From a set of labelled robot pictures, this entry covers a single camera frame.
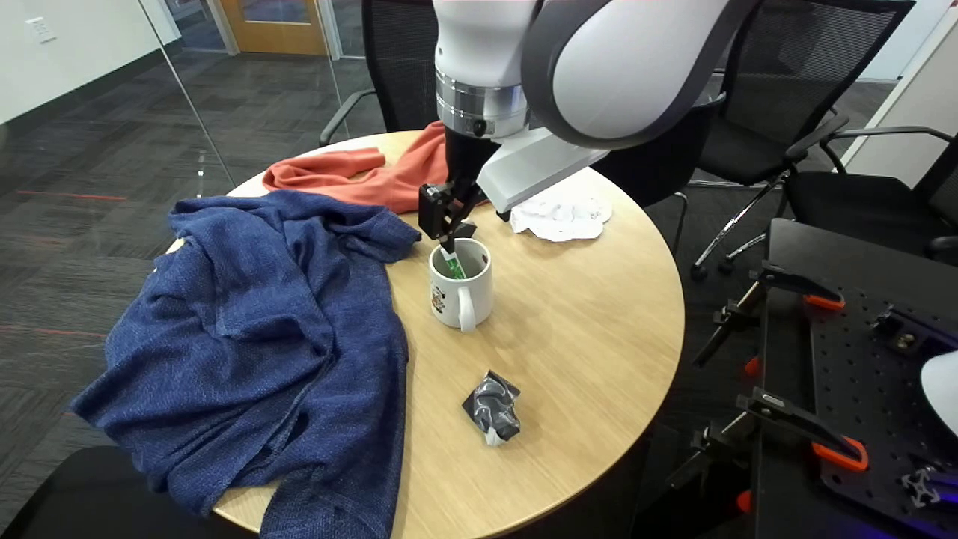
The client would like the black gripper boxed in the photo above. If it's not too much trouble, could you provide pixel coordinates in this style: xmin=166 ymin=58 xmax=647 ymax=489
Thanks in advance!
xmin=439 ymin=127 xmax=504 ymax=259

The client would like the green marker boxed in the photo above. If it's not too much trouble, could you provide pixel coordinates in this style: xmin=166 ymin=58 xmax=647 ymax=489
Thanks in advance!
xmin=443 ymin=248 xmax=474 ymax=286

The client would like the white mug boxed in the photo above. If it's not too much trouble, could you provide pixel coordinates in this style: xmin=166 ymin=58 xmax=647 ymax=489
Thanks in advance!
xmin=427 ymin=235 xmax=498 ymax=337

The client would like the orange sweater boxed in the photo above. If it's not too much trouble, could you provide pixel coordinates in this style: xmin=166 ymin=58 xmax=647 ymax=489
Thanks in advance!
xmin=262 ymin=121 xmax=452 ymax=215

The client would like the white paper doily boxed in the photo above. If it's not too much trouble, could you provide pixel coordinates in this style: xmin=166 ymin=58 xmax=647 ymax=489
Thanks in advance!
xmin=507 ymin=172 xmax=617 ymax=247

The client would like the black crumpled binder clip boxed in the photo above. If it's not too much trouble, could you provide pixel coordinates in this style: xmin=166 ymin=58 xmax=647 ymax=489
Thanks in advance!
xmin=460 ymin=368 xmax=525 ymax=450

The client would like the blue sweater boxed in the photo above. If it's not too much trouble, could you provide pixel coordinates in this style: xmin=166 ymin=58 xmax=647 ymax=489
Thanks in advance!
xmin=69 ymin=190 xmax=427 ymax=539

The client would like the wooden door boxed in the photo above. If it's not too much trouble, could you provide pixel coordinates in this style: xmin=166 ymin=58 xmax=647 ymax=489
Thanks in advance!
xmin=216 ymin=0 xmax=329 ymax=61

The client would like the black clamp orange trigger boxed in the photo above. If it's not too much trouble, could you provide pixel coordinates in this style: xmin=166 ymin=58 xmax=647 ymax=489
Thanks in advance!
xmin=675 ymin=386 xmax=874 ymax=485
xmin=693 ymin=265 xmax=852 ymax=368

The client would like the black robot cart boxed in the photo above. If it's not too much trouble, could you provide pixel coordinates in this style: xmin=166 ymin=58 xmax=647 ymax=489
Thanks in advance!
xmin=744 ymin=215 xmax=958 ymax=539

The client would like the black office chair with armrests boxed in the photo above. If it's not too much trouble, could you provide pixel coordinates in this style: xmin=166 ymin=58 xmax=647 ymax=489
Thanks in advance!
xmin=784 ymin=124 xmax=958 ymax=265
xmin=638 ymin=0 xmax=916 ymax=283

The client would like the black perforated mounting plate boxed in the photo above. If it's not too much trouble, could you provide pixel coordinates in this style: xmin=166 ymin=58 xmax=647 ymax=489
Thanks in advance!
xmin=807 ymin=296 xmax=958 ymax=527

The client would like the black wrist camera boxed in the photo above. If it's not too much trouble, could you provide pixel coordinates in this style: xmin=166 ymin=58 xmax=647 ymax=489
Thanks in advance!
xmin=416 ymin=182 xmax=455 ymax=242

